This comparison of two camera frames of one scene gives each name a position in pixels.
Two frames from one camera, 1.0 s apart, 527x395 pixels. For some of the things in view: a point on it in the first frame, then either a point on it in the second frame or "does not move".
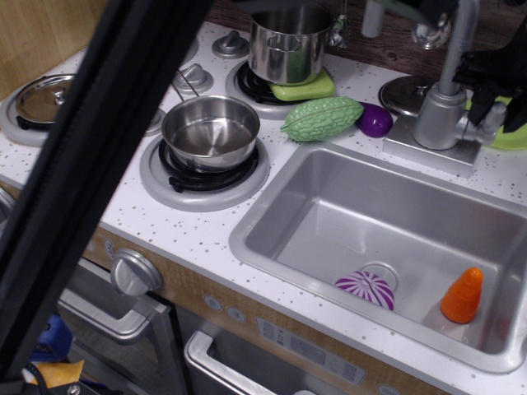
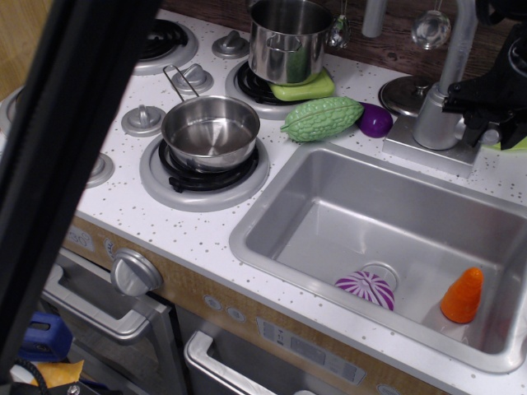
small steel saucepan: [207, 133] does not move
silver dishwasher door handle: [197, 354] does not move
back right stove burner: [253, 95] does not move
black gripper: [494, 72] -> [502, 93]
